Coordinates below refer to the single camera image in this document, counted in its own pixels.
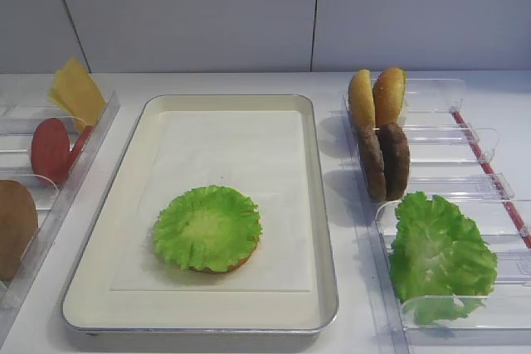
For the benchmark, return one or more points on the green lettuce leaf on tray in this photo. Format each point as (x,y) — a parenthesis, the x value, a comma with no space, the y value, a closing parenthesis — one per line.
(211,226)

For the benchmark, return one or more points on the left brown meat patty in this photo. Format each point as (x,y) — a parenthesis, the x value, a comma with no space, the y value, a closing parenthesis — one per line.
(373,164)

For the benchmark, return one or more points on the brown meat patty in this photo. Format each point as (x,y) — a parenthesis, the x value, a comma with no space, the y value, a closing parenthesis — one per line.
(373,164)
(396,159)

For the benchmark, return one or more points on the bottom bun under lettuce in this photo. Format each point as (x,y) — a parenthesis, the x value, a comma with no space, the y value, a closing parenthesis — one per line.
(230,268)

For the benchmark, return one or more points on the right brown meat patty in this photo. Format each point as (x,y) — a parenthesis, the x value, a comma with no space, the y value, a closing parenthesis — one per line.
(396,159)

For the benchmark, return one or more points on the yellow cheese slices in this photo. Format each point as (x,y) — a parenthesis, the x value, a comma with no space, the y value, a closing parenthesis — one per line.
(74,91)

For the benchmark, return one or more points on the green lettuce leaf in rack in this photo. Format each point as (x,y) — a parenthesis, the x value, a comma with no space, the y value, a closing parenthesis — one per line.
(439,263)

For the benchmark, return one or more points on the red tomato slice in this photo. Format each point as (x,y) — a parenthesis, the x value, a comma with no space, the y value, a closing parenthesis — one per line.
(50,150)

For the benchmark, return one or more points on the white parchment paper sheet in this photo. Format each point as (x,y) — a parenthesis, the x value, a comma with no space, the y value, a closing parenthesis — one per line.
(262,155)

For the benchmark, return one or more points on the left golden bun half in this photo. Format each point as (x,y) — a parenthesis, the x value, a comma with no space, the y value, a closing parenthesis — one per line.
(360,100)

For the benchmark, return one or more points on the golden bun half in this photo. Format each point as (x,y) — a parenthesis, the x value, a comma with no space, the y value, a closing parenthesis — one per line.
(360,100)
(388,95)

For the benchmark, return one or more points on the right golden bun half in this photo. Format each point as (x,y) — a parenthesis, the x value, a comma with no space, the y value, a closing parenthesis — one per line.
(388,95)

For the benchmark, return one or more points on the clear acrylic right rack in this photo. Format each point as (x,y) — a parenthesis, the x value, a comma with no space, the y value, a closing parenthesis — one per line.
(443,164)

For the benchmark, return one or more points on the clear acrylic rack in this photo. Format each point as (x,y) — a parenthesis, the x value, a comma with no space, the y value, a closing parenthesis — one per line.
(443,164)
(53,201)

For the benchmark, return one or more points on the clear acrylic left rack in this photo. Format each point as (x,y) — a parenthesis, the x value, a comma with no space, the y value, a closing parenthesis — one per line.
(53,201)

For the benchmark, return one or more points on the cream metal baking tray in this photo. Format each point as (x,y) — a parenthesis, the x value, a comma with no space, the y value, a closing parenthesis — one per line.
(91,304)

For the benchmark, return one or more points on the brown bun left rack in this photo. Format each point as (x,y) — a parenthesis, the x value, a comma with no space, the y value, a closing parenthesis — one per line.
(19,222)

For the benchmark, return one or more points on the red rail strip right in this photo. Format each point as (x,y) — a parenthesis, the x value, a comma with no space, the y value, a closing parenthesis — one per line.
(509,206)

